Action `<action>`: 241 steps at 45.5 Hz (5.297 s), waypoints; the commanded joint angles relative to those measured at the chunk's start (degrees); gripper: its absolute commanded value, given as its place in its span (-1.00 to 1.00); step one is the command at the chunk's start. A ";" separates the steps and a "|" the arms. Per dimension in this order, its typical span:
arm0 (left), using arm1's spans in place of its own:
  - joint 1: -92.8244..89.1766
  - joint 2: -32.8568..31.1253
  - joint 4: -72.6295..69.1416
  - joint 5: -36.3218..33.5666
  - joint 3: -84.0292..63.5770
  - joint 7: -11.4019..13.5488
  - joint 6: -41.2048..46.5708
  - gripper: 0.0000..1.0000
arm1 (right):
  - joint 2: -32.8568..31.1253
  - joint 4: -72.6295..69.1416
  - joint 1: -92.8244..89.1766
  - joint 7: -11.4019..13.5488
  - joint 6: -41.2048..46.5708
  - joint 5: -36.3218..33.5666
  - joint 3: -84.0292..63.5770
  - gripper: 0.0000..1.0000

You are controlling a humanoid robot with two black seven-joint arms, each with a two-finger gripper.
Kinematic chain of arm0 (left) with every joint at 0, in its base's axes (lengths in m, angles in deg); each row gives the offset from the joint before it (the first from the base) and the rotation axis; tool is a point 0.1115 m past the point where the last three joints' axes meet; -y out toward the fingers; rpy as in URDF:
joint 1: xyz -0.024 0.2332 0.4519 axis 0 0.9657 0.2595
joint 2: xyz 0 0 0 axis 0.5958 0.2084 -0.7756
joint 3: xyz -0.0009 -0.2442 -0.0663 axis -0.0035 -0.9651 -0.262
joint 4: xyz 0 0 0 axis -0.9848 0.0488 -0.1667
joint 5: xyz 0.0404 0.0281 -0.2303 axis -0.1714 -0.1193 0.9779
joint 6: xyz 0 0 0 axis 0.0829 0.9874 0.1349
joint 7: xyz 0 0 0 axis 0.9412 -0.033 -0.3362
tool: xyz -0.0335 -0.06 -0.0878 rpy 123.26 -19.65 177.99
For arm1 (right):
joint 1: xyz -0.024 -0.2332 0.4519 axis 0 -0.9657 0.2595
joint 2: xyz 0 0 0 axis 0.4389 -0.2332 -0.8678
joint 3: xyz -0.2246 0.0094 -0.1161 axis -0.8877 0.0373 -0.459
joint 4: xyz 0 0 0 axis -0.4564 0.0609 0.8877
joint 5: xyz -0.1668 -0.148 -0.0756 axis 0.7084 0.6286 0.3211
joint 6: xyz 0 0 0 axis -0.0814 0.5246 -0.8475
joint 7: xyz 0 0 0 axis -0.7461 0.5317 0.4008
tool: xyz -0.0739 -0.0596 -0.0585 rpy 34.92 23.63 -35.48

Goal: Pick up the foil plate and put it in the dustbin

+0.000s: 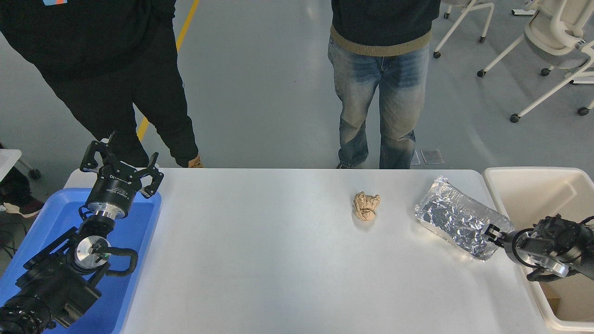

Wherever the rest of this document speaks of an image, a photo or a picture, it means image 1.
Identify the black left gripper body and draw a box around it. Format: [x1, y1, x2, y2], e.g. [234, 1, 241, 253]
[87, 162, 142, 211]

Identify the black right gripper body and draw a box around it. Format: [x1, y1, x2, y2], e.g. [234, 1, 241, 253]
[503, 228, 532, 267]

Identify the silver foil tray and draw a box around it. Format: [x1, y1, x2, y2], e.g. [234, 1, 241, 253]
[414, 175, 515, 262]

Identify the blue plastic tray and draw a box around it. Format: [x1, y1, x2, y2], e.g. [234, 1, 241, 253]
[0, 187, 162, 334]

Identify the large pale bin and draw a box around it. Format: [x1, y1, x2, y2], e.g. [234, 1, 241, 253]
[483, 167, 594, 332]

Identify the person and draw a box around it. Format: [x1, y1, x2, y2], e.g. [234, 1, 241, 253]
[0, 166, 45, 218]
[0, 0, 205, 168]
[327, 0, 440, 169]

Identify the small white side table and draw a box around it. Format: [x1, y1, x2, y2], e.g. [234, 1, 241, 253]
[0, 148, 42, 181]

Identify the crumpled tan paper ball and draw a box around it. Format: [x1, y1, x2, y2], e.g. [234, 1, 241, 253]
[353, 191, 381, 221]

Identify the black floor cable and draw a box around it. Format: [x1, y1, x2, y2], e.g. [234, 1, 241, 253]
[0, 222, 27, 258]

